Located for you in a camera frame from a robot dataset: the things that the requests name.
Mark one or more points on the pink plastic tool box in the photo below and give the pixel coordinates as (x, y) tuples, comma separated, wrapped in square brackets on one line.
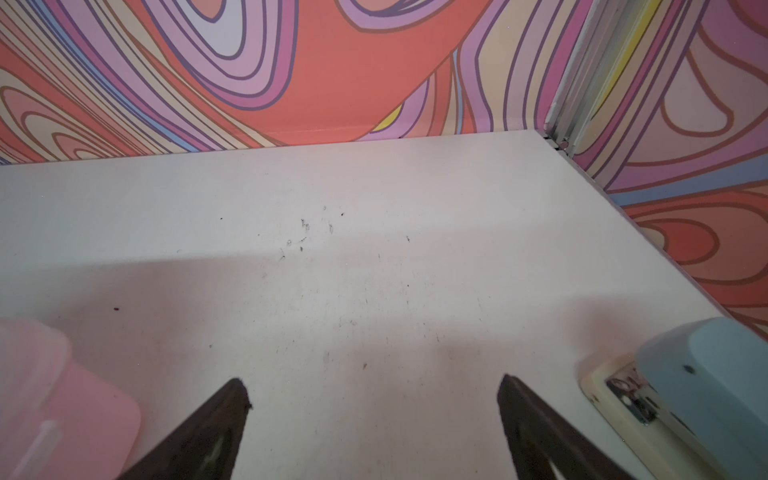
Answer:
[(58, 419)]

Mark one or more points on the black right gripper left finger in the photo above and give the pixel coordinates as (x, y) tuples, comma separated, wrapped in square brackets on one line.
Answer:
[(205, 445)]

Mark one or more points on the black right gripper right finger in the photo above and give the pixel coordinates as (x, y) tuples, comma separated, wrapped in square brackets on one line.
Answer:
[(543, 444)]

